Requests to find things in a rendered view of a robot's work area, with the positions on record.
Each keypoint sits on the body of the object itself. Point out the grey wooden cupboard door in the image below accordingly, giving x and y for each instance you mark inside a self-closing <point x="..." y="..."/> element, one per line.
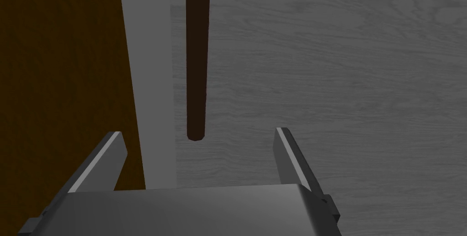
<point x="328" y="83"/>

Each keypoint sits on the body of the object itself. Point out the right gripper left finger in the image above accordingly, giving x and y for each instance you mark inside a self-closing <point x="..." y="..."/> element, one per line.
<point x="104" y="166"/>

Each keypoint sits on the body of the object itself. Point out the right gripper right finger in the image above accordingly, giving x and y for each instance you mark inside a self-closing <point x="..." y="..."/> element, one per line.
<point x="292" y="159"/>

